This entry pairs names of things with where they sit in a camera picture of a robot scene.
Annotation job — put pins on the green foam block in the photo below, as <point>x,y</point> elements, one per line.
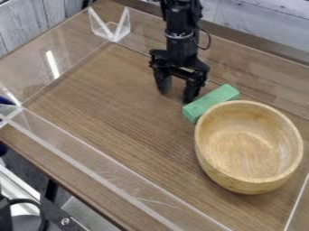
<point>220,95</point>

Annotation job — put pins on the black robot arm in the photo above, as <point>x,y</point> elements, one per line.
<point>182,15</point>

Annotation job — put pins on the blue object at left edge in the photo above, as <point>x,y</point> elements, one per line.
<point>6,101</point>

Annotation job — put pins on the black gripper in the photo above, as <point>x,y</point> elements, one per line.
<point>178,62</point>

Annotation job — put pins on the black table leg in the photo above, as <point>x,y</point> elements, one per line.
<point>51,190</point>

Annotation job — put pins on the brown wooden bowl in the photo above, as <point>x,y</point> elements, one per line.
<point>249,146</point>

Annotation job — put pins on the clear acrylic corner bracket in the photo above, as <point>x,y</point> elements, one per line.
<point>110,31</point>

